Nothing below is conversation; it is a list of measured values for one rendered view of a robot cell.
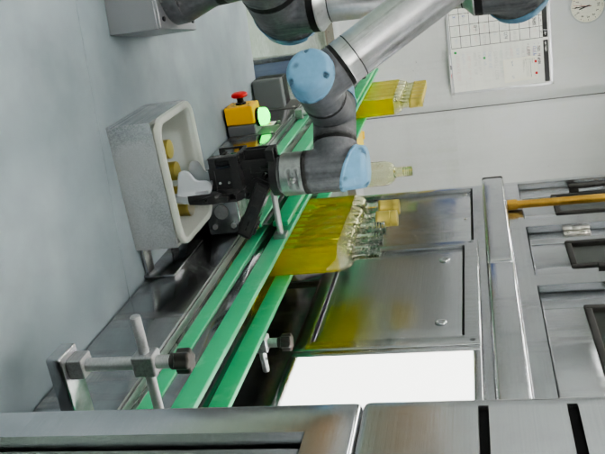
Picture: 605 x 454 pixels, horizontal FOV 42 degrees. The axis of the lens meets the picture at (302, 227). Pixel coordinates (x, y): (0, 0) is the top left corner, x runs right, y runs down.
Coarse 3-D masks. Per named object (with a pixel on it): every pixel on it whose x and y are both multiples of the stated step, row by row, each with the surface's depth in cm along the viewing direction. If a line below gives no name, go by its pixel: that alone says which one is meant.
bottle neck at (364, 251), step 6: (354, 246) 149; (360, 246) 149; (366, 246) 148; (372, 246) 148; (378, 246) 148; (354, 252) 148; (360, 252) 148; (366, 252) 148; (372, 252) 148; (378, 252) 147; (360, 258) 149; (366, 258) 148; (372, 258) 148; (378, 258) 148
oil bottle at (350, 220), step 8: (328, 216) 163; (336, 216) 162; (344, 216) 161; (352, 216) 161; (296, 224) 161; (304, 224) 160; (312, 224) 160; (320, 224) 159; (328, 224) 158; (336, 224) 158; (352, 224) 158; (360, 224) 159; (360, 232) 159
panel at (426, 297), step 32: (384, 256) 178; (416, 256) 175; (448, 256) 172; (320, 288) 165; (352, 288) 164; (384, 288) 162; (416, 288) 160; (448, 288) 157; (480, 288) 157; (320, 320) 154; (352, 320) 151; (384, 320) 149; (416, 320) 147; (448, 320) 145; (480, 320) 142; (320, 352) 140; (352, 352) 138; (384, 352) 137; (416, 352) 135; (480, 352) 131; (480, 384) 123
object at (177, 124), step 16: (176, 112) 135; (192, 112) 142; (160, 128) 127; (176, 128) 143; (192, 128) 142; (160, 144) 127; (176, 144) 144; (192, 144) 144; (160, 160) 128; (176, 160) 145; (192, 160) 145; (176, 208) 131; (208, 208) 147; (176, 224) 132; (192, 224) 141
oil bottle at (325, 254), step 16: (288, 240) 154; (304, 240) 152; (320, 240) 151; (336, 240) 150; (288, 256) 150; (304, 256) 149; (320, 256) 148; (336, 256) 148; (352, 256) 148; (272, 272) 152; (288, 272) 151; (304, 272) 150; (320, 272) 150
